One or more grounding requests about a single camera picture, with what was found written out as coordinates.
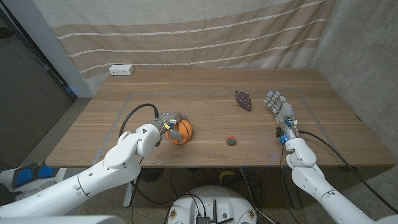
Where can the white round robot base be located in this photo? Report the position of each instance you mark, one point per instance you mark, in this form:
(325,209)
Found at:
(211,199)

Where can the yellow banana toy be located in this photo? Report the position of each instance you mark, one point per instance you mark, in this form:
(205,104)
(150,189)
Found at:
(226,175)

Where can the white robot torso edge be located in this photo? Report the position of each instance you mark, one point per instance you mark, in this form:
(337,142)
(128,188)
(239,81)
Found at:
(62,220)

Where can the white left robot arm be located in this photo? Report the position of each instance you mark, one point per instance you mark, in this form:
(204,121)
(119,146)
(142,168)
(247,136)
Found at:
(109,171)

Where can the dark wooden door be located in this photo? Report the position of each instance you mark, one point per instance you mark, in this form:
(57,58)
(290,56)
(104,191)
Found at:
(25,102)

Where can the white table leg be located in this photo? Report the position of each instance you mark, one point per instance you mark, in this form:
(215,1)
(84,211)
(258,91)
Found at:
(129,196)

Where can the round black fan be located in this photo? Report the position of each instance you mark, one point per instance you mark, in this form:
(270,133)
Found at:
(152,175)

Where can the beige striped curtain backdrop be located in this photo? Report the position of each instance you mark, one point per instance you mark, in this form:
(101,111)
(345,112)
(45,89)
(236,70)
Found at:
(186,25)

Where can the purple toy grape bunch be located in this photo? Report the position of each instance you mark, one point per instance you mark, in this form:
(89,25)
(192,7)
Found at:
(244,100)

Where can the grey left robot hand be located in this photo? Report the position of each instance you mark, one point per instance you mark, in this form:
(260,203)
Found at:
(171,117)

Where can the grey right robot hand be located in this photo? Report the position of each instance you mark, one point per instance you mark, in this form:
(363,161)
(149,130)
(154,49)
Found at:
(282,109)

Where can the grey tape outline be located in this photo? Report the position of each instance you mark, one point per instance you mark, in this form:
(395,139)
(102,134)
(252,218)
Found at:
(217,91)

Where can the orange mini basketball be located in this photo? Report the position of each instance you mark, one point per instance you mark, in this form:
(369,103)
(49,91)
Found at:
(186,132)

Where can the white power strip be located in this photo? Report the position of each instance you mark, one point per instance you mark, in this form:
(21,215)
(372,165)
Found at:
(121,69)

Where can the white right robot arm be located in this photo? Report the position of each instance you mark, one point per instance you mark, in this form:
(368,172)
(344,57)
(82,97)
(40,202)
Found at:
(311,180)

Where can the small grey orange stress ball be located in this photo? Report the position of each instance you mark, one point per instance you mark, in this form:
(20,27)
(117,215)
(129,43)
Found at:
(231,141)

